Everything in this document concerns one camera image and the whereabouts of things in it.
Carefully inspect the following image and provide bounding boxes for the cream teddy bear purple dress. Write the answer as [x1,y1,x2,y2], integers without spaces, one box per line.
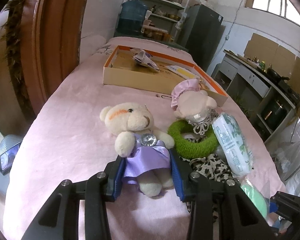
[100,102,174,198]

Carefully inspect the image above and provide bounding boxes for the green white tissue pack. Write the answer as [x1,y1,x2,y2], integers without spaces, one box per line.
[212,112,253,177]

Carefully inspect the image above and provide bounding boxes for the white yellow snack packet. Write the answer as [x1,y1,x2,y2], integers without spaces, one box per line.
[166,65,202,80]

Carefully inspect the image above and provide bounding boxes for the purple white plastic packet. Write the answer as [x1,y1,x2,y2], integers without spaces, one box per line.
[130,48,160,72]

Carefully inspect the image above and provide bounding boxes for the mint green sponge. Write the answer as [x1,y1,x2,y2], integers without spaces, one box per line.
[240,177,270,219]

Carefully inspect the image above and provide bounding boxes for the leopard print cloth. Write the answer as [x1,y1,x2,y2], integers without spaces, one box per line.
[182,153,235,223]

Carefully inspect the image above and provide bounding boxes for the pink bed sheet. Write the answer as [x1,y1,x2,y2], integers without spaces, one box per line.
[2,36,287,240]

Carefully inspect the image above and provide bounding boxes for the plush doll pink bonnet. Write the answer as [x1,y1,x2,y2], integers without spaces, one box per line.
[171,79,218,137]

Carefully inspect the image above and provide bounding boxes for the orange rimmed cardboard box tray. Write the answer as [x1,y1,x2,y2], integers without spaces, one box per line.
[103,45,228,107]

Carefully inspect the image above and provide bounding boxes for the grey kitchen counter cabinet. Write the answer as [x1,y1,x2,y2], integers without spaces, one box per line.
[212,51,297,144]

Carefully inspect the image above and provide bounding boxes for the smartphone with lit screen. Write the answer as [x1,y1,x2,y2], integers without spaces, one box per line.
[0,142,21,176]

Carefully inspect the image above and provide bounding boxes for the light blue stool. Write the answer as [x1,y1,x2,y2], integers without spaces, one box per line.
[0,134,23,196]

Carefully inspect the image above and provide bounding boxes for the black wok pan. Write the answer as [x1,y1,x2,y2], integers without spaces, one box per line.
[266,68,290,83]

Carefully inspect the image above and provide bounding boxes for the dark green low table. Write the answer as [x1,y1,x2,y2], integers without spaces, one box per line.
[113,31,189,53]

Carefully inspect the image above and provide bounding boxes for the dark grey refrigerator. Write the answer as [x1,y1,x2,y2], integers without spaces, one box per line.
[177,5,223,71]

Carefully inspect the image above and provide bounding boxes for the blue water jug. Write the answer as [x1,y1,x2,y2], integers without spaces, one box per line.
[116,0,148,35]

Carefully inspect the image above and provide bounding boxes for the green metal shelf unit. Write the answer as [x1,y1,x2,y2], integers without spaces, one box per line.
[128,0,192,43]

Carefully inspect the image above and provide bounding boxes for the green fuzzy ring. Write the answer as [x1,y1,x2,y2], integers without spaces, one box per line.
[167,119,220,159]

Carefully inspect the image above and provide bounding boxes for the brown wooden door frame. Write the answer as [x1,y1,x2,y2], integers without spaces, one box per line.
[20,0,87,114]

